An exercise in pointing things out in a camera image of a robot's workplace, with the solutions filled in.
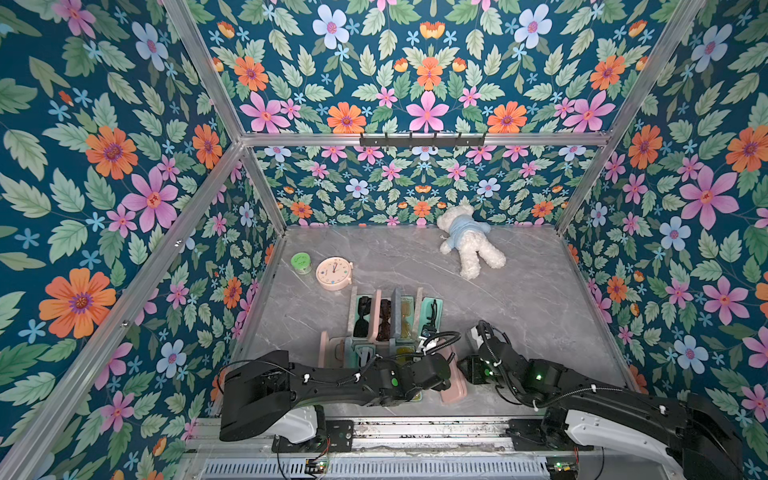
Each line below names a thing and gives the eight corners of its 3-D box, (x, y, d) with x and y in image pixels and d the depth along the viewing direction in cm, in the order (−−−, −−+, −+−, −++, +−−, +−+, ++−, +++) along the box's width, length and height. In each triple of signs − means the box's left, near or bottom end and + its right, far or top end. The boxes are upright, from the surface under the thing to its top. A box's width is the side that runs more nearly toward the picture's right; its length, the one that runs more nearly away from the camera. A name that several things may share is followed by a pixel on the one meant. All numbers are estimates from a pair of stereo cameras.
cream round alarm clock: (314, 290, 103) (312, 285, 100) (321, 261, 111) (319, 256, 109) (350, 290, 103) (348, 285, 100) (354, 261, 111) (353, 256, 109)
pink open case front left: (325, 375, 86) (318, 365, 79) (327, 342, 92) (320, 330, 85) (344, 373, 86) (338, 362, 79) (344, 340, 92) (339, 328, 86)
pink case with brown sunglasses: (371, 344, 90) (368, 335, 85) (374, 300, 100) (372, 289, 95) (391, 344, 90) (390, 335, 85) (392, 300, 100) (391, 289, 95)
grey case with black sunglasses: (349, 339, 92) (345, 329, 86) (354, 298, 101) (351, 286, 95) (370, 339, 92) (367, 329, 86) (373, 298, 101) (371, 286, 95)
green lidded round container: (292, 274, 107) (288, 266, 104) (296, 260, 112) (292, 252, 108) (311, 274, 107) (307, 266, 104) (314, 260, 112) (311, 252, 108)
